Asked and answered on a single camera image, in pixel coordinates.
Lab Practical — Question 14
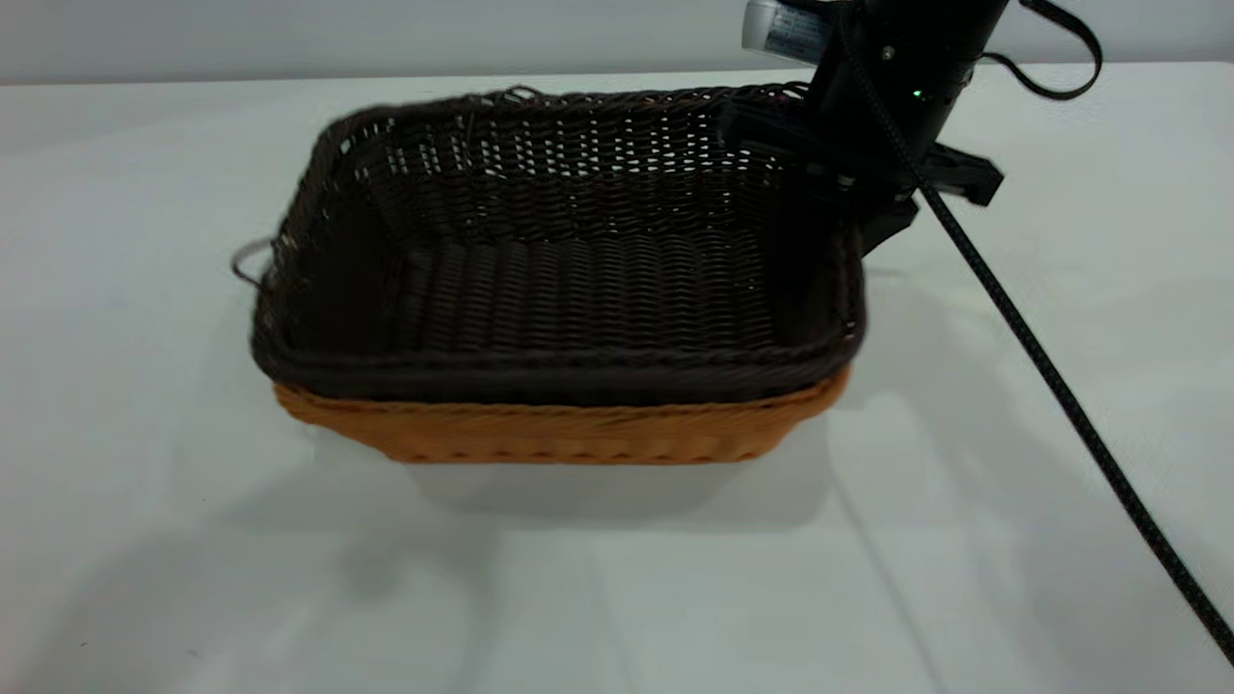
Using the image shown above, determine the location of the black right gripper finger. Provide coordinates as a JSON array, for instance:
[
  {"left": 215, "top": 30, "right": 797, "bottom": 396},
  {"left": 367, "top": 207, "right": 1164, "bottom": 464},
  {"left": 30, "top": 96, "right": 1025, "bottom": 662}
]
[{"left": 858, "top": 198, "right": 920, "bottom": 257}]

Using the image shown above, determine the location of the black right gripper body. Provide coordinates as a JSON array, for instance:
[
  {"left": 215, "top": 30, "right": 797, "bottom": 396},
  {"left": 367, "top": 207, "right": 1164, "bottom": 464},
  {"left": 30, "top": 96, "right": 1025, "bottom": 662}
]
[{"left": 718, "top": 96, "right": 1005, "bottom": 232}]

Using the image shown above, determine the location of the dark brown wicker basket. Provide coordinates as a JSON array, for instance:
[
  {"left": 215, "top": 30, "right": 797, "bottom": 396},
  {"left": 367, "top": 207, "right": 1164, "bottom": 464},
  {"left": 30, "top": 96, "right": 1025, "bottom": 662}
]
[{"left": 231, "top": 85, "right": 869, "bottom": 406}]

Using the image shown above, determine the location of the light brown wicker basket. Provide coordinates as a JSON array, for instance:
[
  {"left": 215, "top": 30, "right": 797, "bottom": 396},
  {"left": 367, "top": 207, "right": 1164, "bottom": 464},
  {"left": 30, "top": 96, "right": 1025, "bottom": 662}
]
[{"left": 273, "top": 366, "right": 851, "bottom": 467}]

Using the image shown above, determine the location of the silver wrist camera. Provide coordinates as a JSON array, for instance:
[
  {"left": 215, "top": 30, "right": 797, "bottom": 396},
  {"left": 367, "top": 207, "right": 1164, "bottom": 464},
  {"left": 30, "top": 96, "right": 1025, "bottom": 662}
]
[{"left": 741, "top": 0, "right": 836, "bottom": 67}]

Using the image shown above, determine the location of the black braided cable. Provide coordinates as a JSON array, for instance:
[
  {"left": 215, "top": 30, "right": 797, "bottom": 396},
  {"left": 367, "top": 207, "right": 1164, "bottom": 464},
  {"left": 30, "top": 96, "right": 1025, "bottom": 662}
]
[{"left": 835, "top": 5, "right": 1234, "bottom": 666}]

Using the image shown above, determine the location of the thin black looped cable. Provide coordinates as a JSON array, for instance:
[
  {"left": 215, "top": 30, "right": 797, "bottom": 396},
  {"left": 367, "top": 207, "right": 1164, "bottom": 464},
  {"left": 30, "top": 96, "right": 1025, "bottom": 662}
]
[{"left": 981, "top": 0, "right": 1105, "bottom": 102}]

